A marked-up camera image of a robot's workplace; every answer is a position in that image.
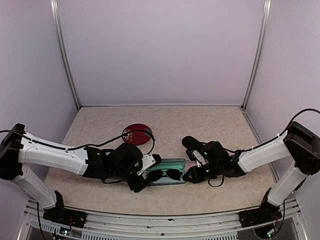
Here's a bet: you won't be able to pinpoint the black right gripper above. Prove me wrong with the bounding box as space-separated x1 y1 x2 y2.
182 161 223 184

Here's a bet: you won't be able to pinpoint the black frame sunglasses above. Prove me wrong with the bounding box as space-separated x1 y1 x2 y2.
147 168 182 182

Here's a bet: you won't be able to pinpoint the blue-grey hard glasses case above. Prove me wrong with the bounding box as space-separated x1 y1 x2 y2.
146 158 186 186

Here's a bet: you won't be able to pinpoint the black glasses case beige lining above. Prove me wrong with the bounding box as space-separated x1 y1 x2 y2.
182 136 206 151

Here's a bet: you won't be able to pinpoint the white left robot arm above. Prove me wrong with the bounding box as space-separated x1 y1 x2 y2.
0 123 162 223

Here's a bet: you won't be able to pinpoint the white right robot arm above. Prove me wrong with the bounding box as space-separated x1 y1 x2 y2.
182 121 320 222

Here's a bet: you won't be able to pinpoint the red floral plate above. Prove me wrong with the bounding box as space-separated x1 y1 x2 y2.
121 123 152 146

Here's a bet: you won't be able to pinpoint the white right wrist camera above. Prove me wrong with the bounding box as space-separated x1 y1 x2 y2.
185 149 206 168

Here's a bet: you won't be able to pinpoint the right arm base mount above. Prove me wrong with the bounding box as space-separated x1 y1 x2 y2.
238 188 283 228

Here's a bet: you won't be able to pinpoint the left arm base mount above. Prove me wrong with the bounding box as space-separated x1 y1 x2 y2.
43 190 87 229

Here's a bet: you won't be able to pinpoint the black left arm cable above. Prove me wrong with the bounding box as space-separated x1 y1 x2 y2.
0 129 156 157

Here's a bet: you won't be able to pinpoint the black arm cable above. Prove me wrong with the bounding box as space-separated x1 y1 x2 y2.
199 107 320 156
0 129 156 157

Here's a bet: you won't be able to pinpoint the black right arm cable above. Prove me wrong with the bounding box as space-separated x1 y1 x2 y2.
199 107 320 156

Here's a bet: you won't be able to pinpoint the right metal corner post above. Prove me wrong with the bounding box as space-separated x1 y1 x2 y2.
241 0 272 112

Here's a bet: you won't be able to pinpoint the metal corner post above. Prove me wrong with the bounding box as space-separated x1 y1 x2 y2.
241 0 272 112
50 0 82 112

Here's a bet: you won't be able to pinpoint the left metal corner post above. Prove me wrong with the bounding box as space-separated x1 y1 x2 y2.
50 0 82 112

